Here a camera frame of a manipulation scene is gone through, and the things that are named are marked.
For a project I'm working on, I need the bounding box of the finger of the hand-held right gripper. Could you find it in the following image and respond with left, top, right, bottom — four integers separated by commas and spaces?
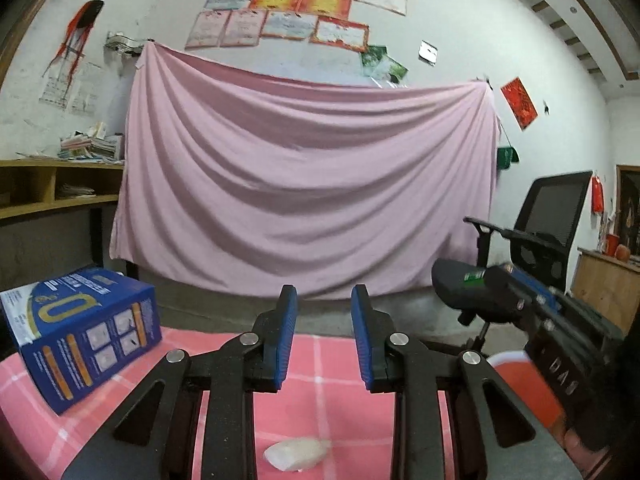
486, 265, 543, 333
507, 263, 561, 311

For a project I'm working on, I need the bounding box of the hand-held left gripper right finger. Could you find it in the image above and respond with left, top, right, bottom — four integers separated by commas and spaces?
350, 284, 586, 480

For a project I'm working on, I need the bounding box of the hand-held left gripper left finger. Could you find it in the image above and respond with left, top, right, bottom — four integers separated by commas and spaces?
60, 284, 300, 480

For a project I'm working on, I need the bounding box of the red bucket with white rim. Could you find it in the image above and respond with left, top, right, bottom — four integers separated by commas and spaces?
486, 350, 568, 431

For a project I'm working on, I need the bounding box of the blue cardboard box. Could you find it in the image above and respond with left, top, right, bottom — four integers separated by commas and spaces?
0, 266, 163, 416

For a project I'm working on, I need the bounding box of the person's right hand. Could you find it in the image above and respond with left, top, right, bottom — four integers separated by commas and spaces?
564, 427, 608, 468

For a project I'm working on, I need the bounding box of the wooden cabinet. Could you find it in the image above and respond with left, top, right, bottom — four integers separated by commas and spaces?
570, 246, 640, 346

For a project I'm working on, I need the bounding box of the pink checked tablecloth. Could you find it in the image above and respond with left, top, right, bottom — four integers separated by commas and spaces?
0, 327, 501, 480

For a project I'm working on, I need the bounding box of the black office chair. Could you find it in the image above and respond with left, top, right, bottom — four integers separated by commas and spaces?
431, 170, 593, 361

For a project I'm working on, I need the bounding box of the white crumpled object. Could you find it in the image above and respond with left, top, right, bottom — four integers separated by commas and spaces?
263, 437, 331, 472

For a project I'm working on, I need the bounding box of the pink hanging sheet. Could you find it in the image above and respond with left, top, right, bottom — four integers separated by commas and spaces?
109, 42, 502, 301

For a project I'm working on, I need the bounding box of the stack of papers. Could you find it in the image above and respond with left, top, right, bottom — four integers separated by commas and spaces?
55, 182, 96, 198

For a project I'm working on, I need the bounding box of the green landscape photo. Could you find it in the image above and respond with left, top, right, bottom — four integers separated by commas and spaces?
361, 45, 388, 77
372, 55, 409, 85

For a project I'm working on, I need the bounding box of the stack of books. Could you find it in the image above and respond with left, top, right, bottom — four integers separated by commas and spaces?
59, 121, 125, 163

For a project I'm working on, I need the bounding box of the wooden shelf desk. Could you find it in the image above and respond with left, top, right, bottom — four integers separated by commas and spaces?
0, 158, 126, 271

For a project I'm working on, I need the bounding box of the red tassel ornament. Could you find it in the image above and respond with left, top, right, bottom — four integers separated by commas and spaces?
47, 0, 105, 78

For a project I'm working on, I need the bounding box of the red wall poster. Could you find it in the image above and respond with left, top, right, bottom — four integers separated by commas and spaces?
500, 77, 539, 131

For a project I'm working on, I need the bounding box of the paper wall calendar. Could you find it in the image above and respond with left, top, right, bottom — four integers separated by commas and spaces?
40, 62, 76, 111
70, 62, 103, 115

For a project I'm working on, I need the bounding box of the group of wall certificates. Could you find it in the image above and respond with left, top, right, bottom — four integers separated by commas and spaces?
185, 0, 408, 52

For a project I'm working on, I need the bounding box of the metal wall rack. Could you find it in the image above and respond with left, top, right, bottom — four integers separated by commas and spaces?
104, 31, 146, 56

